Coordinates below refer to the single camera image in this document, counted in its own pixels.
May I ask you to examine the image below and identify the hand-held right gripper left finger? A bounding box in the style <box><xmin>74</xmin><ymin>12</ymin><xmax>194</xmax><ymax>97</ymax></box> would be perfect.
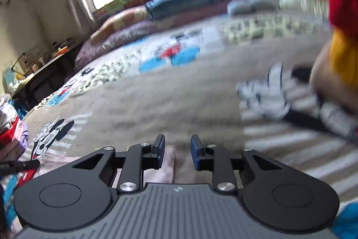
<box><xmin>71</xmin><ymin>134</ymin><xmax>165</xmax><ymax>196</ymax></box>

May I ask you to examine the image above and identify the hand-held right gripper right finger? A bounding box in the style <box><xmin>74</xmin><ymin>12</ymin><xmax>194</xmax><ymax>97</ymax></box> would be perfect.
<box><xmin>191</xmin><ymin>135</ymin><xmax>283</xmax><ymax>196</ymax></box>

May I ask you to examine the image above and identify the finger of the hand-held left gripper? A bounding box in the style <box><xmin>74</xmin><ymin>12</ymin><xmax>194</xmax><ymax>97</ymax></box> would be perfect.
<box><xmin>0</xmin><ymin>160</ymin><xmax>40</xmax><ymax>175</ymax></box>

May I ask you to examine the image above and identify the pink printed baby garment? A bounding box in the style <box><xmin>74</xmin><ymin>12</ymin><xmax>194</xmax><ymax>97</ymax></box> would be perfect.
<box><xmin>35</xmin><ymin>144</ymin><xmax>176</xmax><ymax>186</ymax></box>

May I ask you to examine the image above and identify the stack of folded baby clothes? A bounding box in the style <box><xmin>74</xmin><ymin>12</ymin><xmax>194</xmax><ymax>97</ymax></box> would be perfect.
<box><xmin>0</xmin><ymin>95</ymin><xmax>30</xmax><ymax>161</ymax></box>

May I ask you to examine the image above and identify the cartoon mouse printed blanket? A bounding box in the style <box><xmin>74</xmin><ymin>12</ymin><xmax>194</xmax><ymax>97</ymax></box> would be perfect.
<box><xmin>4</xmin><ymin>11</ymin><xmax>358</xmax><ymax>239</ymax></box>

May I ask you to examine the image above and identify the blue plastic bag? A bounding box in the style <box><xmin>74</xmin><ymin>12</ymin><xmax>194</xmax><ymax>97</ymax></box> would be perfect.
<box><xmin>11</xmin><ymin>99</ymin><xmax>26</xmax><ymax>118</ymax></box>

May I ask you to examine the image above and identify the dark desk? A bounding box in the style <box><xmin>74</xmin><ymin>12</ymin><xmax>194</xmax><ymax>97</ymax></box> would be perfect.
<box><xmin>13</xmin><ymin>44</ymin><xmax>84</xmax><ymax>112</ymax></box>

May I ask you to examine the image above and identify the yellow cartoon pillow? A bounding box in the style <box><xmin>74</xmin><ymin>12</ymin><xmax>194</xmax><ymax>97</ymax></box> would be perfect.
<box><xmin>90</xmin><ymin>7</ymin><xmax>153</xmax><ymax>45</ymax></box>

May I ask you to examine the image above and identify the pale plush toy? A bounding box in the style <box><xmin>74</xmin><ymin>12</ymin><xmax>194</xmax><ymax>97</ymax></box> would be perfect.
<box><xmin>227</xmin><ymin>0</ymin><xmax>281</xmax><ymax>15</ymax></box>

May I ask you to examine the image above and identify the yellow folded garment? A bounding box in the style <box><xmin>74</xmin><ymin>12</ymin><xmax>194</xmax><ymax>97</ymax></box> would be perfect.
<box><xmin>329</xmin><ymin>29</ymin><xmax>358</xmax><ymax>86</ymax></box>

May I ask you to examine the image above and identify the red folded garment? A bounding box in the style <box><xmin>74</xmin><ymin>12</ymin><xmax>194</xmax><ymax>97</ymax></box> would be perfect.
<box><xmin>326</xmin><ymin>0</ymin><xmax>358</xmax><ymax>31</ymax></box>

